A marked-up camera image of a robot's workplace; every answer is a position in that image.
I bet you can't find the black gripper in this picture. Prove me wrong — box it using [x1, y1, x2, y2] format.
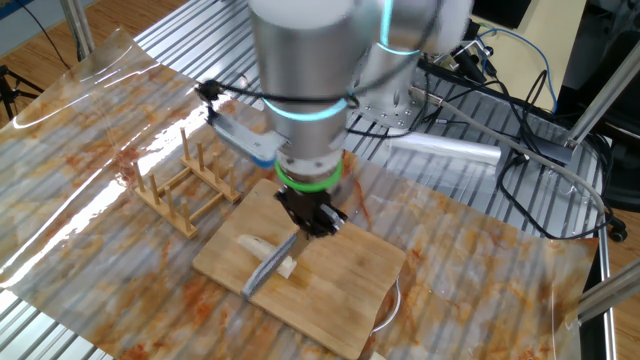
[273, 186, 348, 237]

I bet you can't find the steel cleaver knife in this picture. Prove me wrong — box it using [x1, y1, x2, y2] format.
[241, 227, 314, 300]

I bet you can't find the long white radish piece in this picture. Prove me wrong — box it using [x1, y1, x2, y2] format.
[236, 233, 298, 280]

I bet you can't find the wooden cutting board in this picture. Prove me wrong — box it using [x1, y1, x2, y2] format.
[192, 178, 408, 360]

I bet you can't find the wooden peg knife rack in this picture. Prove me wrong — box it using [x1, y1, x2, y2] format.
[130, 127, 244, 240]

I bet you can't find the clear plastic film roll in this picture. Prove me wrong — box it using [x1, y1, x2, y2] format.
[387, 127, 503, 169]

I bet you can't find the metal clamp stand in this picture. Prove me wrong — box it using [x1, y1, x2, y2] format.
[439, 29, 496, 86]

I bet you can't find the marble pattern table mat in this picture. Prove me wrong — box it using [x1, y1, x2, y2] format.
[0, 27, 600, 360]

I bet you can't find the cream cabinet panel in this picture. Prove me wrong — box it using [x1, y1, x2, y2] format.
[469, 0, 589, 114]

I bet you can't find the black flat screen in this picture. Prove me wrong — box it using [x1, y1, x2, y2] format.
[472, 0, 532, 30]

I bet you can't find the black tripod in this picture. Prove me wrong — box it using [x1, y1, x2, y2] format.
[0, 64, 45, 122]

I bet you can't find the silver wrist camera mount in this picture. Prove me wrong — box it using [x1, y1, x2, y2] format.
[207, 107, 289, 169]

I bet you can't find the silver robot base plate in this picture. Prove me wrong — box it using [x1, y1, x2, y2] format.
[347, 69, 439, 130]

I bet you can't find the grey hose with connector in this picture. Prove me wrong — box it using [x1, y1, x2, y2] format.
[409, 84, 607, 229]

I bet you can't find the black looped table cable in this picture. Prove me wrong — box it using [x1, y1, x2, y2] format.
[419, 69, 616, 241]

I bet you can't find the blue cable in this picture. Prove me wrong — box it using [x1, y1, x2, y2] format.
[474, 27, 559, 114]

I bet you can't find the aluminium frame post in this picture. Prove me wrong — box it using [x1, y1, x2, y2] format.
[59, 0, 96, 61]
[544, 39, 640, 166]
[564, 259, 640, 331]

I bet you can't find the aluminium table edge rail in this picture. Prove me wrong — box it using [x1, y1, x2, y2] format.
[596, 219, 620, 360]

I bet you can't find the thin black floor cable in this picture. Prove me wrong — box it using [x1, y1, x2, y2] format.
[14, 0, 71, 69]

